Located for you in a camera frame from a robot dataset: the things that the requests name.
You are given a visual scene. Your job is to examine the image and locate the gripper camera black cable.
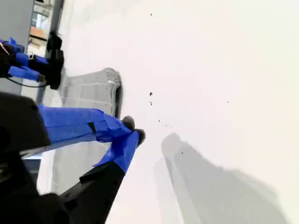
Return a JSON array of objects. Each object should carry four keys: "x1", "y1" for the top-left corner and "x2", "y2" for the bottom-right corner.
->
[{"x1": 6, "y1": 77, "x2": 49, "y2": 89}]

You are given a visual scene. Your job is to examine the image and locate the grey striped towel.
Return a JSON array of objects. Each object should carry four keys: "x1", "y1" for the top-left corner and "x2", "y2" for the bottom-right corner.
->
[{"x1": 50, "y1": 67, "x2": 122, "y2": 196}]

